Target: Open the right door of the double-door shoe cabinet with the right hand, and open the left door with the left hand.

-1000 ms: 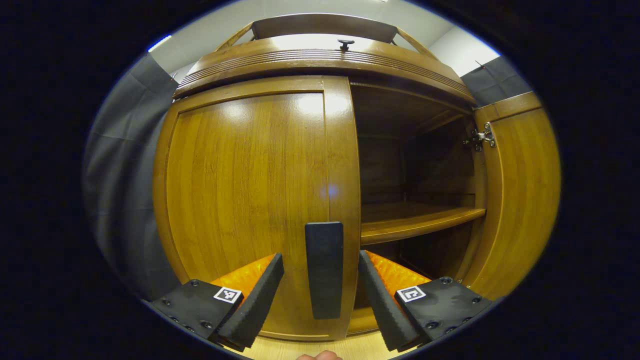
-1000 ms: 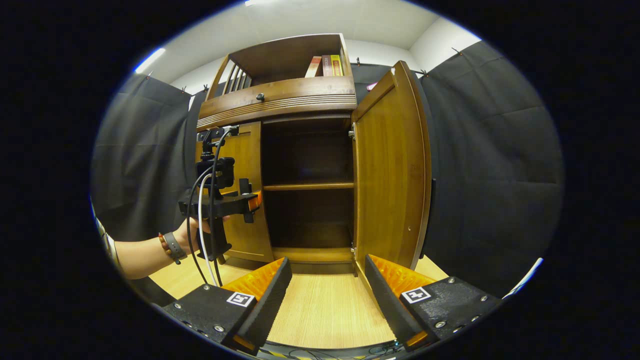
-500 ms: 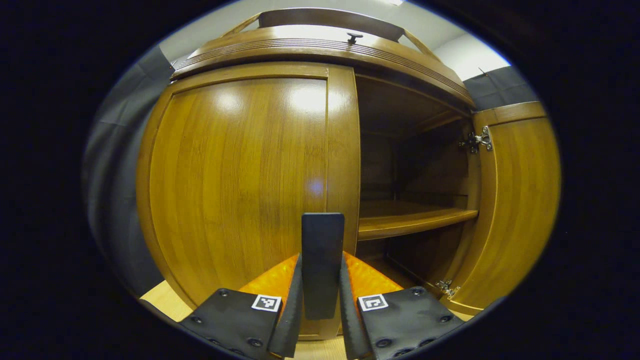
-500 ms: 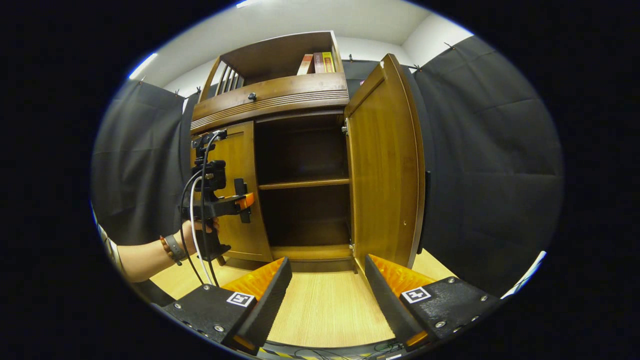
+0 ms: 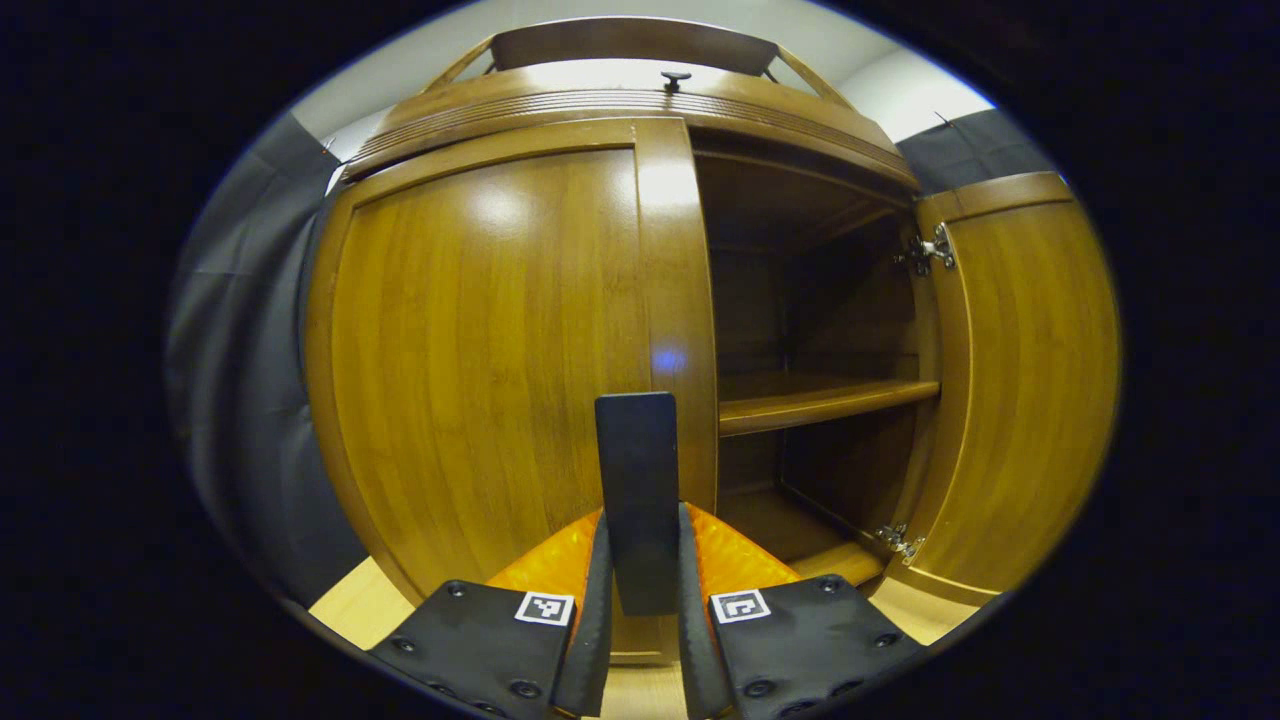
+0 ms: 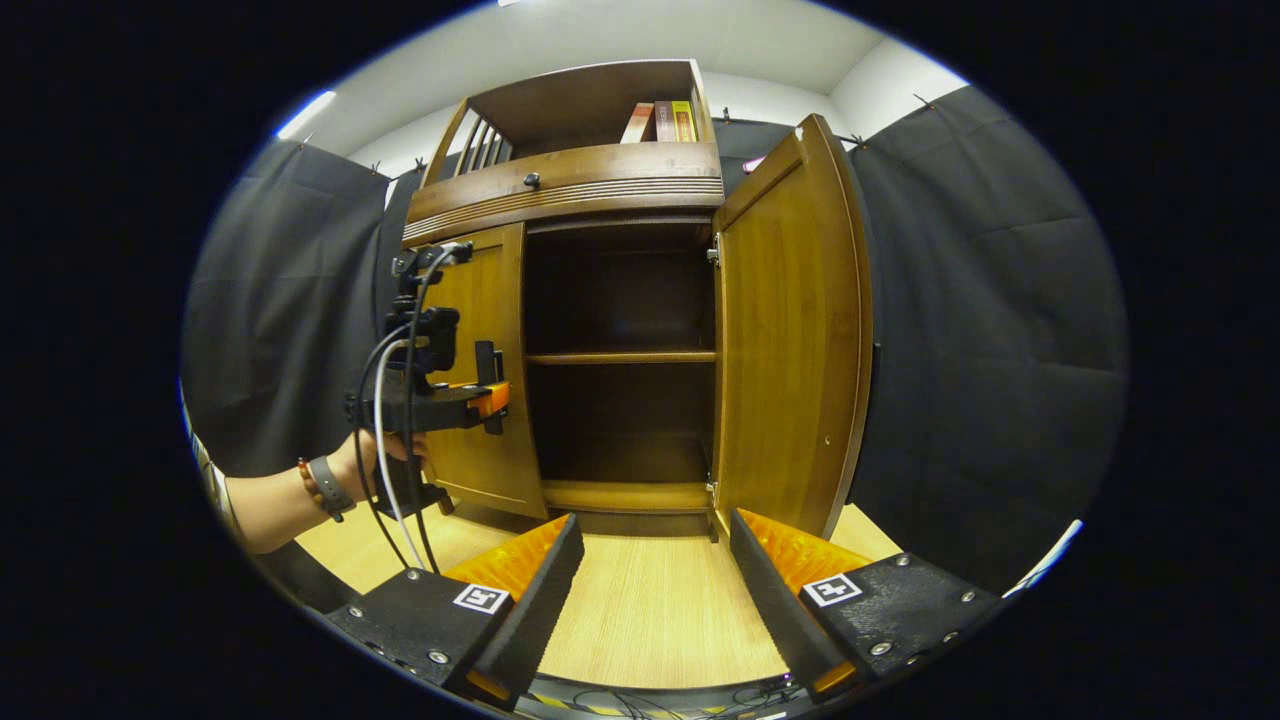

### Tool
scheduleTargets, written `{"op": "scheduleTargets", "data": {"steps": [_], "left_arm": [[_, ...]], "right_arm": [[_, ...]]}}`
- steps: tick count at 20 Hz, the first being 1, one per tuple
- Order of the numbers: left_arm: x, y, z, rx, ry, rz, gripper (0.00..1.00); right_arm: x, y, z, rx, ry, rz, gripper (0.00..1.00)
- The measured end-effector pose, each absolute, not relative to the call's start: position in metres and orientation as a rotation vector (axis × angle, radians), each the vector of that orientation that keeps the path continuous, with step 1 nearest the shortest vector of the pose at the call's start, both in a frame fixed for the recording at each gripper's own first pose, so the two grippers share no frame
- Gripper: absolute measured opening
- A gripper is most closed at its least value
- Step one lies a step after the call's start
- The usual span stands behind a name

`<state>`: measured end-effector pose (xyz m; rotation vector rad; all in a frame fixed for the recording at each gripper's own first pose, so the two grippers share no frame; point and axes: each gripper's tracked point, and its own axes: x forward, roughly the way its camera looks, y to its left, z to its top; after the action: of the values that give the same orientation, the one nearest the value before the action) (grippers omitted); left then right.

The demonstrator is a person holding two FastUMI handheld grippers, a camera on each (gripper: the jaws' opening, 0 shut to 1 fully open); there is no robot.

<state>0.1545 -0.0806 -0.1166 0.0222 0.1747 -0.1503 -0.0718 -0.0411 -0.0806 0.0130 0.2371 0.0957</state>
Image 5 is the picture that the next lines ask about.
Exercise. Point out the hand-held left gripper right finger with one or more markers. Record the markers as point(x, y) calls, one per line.
point(695, 640)

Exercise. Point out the metal door hinge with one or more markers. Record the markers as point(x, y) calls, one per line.
point(930, 248)
point(898, 542)

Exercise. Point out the wooden shoe cabinet door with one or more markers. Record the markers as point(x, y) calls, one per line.
point(1030, 380)
point(480, 350)

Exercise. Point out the black drawer knob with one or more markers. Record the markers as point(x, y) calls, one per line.
point(676, 78)

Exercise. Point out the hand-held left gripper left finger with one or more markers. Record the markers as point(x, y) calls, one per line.
point(592, 640)

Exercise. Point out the wooden cabinet shelf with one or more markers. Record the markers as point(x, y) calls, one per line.
point(800, 405)

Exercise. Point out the wooden double-door shoe cabinet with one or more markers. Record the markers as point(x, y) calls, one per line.
point(500, 330)

